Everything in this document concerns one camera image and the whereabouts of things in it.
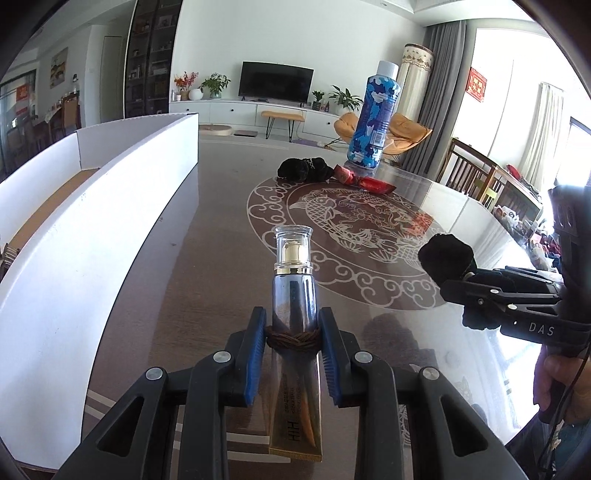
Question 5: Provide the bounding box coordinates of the white cardboard sorting box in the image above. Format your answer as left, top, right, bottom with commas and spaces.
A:
1, 114, 199, 470

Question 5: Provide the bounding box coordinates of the black beaded scrunchie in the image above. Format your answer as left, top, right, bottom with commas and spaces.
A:
418, 234, 503, 330

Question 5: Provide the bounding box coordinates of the wooden dining chair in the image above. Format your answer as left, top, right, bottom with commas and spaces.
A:
436, 138, 504, 211

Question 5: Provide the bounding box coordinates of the gold cosmetic tube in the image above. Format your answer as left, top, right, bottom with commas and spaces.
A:
266, 225, 322, 462

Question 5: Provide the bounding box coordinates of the orange lounge chair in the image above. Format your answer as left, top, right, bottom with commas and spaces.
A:
334, 112, 432, 155

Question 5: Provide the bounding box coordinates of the black television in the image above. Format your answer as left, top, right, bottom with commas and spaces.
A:
238, 61, 314, 103

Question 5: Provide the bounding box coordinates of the brown braided hair tie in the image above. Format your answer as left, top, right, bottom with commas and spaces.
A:
263, 326, 323, 354

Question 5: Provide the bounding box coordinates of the red foil snack packet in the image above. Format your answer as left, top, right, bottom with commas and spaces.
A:
334, 165, 396, 195

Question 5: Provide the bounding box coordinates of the black velvet scrunchie far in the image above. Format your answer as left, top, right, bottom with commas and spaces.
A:
276, 157, 335, 183

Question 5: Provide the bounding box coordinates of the white tv cabinet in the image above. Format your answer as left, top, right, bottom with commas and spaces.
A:
169, 100, 339, 140

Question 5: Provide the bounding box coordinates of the small wooden bench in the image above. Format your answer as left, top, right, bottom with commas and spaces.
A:
260, 110, 304, 142

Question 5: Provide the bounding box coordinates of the person right hand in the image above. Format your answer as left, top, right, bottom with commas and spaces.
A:
534, 352, 591, 425

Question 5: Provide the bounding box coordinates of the blue camouflage bottle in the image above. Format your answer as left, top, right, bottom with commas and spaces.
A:
346, 60, 402, 171

